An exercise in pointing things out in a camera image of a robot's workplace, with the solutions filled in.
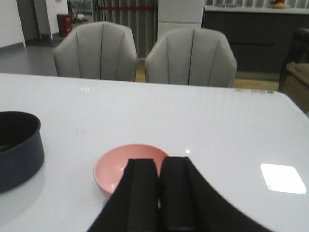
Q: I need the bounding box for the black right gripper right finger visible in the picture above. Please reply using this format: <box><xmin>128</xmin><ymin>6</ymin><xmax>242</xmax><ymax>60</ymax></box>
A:
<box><xmin>159</xmin><ymin>157</ymin><xmax>268</xmax><ymax>232</ymax></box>

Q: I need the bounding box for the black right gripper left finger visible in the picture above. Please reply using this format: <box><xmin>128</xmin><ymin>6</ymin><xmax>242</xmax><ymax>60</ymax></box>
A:
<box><xmin>88</xmin><ymin>159</ymin><xmax>159</xmax><ymax>232</ymax></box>

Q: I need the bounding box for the pink bowl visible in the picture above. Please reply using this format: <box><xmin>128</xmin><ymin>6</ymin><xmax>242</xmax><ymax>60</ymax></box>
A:
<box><xmin>94</xmin><ymin>144</ymin><xmax>169</xmax><ymax>199</ymax></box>

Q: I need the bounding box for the dark blue saucepan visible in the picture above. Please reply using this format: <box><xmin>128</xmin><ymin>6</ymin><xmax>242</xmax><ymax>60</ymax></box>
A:
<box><xmin>0</xmin><ymin>111</ymin><xmax>44</xmax><ymax>193</ymax></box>

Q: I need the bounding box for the right grey chair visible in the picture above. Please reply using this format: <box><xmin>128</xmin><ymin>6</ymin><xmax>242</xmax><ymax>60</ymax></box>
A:
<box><xmin>145</xmin><ymin>28</ymin><xmax>237</xmax><ymax>87</ymax></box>

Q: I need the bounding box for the grey chair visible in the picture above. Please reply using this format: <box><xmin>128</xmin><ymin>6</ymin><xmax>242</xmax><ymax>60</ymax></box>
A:
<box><xmin>145</xmin><ymin>28</ymin><xmax>237</xmax><ymax>87</ymax></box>
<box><xmin>54</xmin><ymin>21</ymin><xmax>138</xmax><ymax>82</ymax></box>

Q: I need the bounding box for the left grey chair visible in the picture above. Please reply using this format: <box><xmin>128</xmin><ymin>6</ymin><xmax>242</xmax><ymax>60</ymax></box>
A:
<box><xmin>54</xmin><ymin>21</ymin><xmax>138</xmax><ymax>82</ymax></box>

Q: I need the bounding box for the beige cushion seat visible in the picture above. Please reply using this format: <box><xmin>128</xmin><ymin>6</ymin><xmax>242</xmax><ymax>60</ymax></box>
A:
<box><xmin>284</xmin><ymin>62</ymin><xmax>309</xmax><ymax>114</ymax></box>

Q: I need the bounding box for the dark grey counter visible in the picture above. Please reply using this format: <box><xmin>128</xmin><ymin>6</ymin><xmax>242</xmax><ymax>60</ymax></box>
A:
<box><xmin>204</xmin><ymin>10</ymin><xmax>309</xmax><ymax>73</ymax></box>

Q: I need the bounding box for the white pillar cabinet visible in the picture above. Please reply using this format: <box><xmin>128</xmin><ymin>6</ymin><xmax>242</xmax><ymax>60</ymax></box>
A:
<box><xmin>157</xmin><ymin>0</ymin><xmax>204</xmax><ymax>39</ymax></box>

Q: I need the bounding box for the red bin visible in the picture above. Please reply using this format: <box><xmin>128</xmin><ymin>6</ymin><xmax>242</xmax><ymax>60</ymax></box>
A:
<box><xmin>57</xmin><ymin>14</ymin><xmax>72</xmax><ymax>37</ymax></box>

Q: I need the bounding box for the fruit plate on counter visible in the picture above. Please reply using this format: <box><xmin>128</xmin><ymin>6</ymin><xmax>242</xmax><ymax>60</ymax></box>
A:
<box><xmin>270</xmin><ymin>0</ymin><xmax>291</xmax><ymax>9</ymax></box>

